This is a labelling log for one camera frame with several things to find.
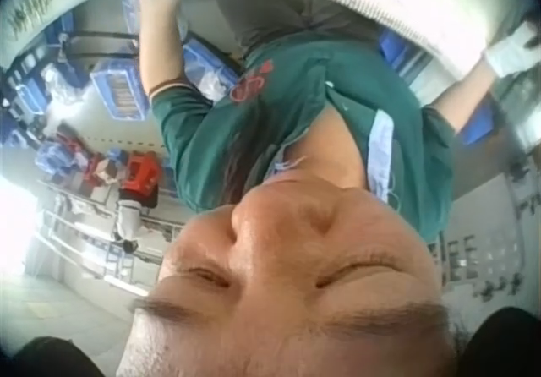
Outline person's legs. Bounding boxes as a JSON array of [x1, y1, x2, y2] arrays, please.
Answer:
[[214, 0, 381, 53]]

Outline metal rack bench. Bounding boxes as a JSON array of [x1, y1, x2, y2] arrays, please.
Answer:
[[33, 177, 189, 287]]

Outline blue crate with brown parts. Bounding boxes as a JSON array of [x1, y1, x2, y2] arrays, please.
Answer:
[[90, 60, 150, 121]]

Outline person's right hand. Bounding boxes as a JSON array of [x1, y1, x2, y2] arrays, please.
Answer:
[[483, 20, 541, 79]]

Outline grey panel with fittings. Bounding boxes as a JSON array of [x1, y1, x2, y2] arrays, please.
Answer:
[[429, 169, 541, 306]]

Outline shiny metal table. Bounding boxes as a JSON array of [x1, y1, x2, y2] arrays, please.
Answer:
[[492, 70, 541, 152]]

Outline shelf with small parts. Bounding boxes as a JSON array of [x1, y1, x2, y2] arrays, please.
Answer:
[[3, 0, 71, 42]]

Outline blue crate with plastic bags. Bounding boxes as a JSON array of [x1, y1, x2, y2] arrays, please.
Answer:
[[180, 36, 243, 101]]

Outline heap of blue and red crates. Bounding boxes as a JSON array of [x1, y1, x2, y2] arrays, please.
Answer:
[[32, 130, 128, 186]]

